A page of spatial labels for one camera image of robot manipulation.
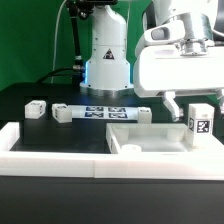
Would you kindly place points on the white square tabletop part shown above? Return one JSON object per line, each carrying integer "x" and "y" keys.
{"x": 127, "y": 138}

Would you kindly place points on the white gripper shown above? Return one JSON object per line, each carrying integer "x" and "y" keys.
{"x": 161, "y": 70}

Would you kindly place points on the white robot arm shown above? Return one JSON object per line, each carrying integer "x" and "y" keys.
{"x": 192, "y": 26}

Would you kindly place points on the white fiducial tag strip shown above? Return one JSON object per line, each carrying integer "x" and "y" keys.
{"x": 104, "y": 112}

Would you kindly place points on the white U-shaped obstacle fence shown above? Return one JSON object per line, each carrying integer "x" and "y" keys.
{"x": 186, "y": 166}

